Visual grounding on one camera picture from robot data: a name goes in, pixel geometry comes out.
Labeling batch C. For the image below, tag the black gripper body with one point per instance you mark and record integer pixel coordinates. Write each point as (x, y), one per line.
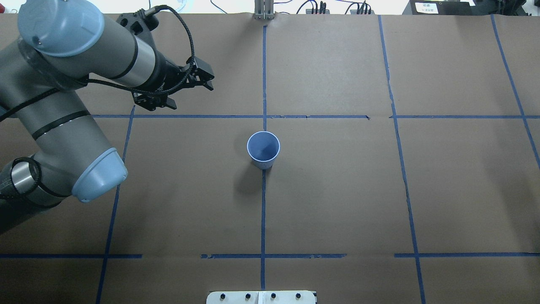
(165, 75)

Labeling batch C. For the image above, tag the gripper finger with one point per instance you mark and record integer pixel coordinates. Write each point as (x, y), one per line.
(152, 102)
(202, 74)

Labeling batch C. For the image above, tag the blue plastic cup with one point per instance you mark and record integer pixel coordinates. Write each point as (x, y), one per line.
(263, 148)

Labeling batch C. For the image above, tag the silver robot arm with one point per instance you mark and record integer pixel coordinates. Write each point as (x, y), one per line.
(65, 45)

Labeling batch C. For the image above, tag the black box with label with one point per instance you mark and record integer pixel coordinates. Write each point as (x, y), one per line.
(438, 7)

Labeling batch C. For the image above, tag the grey aluminium frame post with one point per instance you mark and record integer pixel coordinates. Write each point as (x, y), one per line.
(264, 10)

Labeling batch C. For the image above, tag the left black cable connector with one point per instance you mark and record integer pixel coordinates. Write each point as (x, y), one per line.
(315, 7)

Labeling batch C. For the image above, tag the black cable connector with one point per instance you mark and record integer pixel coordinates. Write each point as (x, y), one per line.
(315, 7)
(360, 8)

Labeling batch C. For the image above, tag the right black cable connector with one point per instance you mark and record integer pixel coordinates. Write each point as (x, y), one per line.
(360, 8)

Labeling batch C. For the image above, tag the white camera pole base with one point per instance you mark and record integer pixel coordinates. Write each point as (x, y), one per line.
(262, 297)

